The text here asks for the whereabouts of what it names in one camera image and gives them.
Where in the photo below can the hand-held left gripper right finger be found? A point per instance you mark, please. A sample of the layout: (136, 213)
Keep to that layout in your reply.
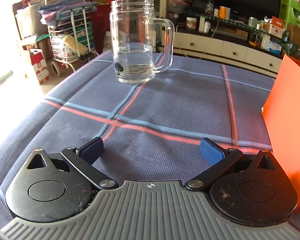
(212, 151)

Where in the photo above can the grey plaid tablecloth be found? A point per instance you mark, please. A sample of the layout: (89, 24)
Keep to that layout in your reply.
(177, 105)

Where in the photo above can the orange cardboard box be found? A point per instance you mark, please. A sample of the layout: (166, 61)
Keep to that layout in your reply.
(290, 130)

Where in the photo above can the blue and white carton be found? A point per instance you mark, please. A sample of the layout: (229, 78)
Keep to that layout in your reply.
(275, 48)

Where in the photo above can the red and white carton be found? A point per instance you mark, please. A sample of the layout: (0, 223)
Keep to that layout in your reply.
(40, 67)

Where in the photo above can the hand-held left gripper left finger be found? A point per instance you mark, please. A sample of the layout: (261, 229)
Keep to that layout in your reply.
(91, 150)

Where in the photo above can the white lidded jar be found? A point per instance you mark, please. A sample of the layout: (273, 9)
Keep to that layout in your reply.
(191, 23)

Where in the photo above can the orange and white carton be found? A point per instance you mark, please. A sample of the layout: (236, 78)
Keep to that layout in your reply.
(277, 27)

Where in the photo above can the white bottle with orange label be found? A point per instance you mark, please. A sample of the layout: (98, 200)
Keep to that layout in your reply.
(225, 12)

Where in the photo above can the white drawer television cabinet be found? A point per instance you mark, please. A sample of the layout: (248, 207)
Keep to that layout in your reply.
(235, 52)

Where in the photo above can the dark glass jar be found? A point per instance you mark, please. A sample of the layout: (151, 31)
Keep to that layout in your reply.
(210, 6)

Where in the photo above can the pink plastic basket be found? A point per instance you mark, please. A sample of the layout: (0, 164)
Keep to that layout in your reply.
(176, 5)

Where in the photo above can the translucent storage bin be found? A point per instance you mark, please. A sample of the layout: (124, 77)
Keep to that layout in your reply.
(27, 22)

